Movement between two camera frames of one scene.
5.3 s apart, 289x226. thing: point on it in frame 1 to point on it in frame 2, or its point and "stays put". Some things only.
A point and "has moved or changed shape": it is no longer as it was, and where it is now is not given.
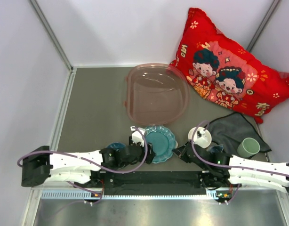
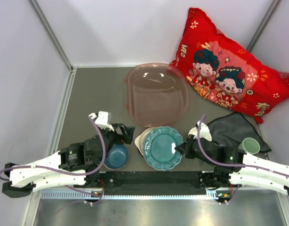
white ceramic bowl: x=202 y=138 stays put
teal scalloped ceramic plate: x=163 y=142 has moved or changed shape
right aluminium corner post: x=263 y=25 stays put
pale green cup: x=248 y=147 stays put
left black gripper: x=150 y=153 to x=121 y=138
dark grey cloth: x=229 y=130 stays put
